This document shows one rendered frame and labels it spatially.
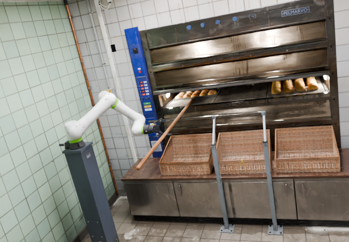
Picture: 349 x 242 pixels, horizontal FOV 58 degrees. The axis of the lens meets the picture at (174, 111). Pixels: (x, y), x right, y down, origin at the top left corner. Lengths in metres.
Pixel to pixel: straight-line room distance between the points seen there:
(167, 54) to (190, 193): 1.51
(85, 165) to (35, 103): 0.81
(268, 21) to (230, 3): 0.41
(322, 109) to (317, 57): 0.53
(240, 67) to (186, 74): 0.59
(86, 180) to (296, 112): 2.19
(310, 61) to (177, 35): 1.37
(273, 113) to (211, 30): 1.09
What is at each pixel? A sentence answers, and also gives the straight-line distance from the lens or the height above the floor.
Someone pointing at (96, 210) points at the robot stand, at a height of 0.57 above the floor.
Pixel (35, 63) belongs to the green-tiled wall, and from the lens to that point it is 3.46.
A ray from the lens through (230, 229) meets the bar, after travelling 3.53.
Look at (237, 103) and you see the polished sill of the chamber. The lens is 3.50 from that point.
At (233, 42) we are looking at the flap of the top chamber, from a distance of 3.38.
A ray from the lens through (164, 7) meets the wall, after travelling 3.52.
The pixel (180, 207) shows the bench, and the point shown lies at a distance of 3.59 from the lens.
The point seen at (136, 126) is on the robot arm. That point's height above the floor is 1.24.
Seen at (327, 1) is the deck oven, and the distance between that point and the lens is 3.35.
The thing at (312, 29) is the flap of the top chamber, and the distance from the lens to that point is 3.36.
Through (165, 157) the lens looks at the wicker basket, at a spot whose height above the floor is 0.71.
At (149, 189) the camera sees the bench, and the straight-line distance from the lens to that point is 3.60.
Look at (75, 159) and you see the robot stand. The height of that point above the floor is 1.12.
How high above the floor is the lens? 2.14
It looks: 16 degrees down
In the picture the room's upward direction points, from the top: 11 degrees counter-clockwise
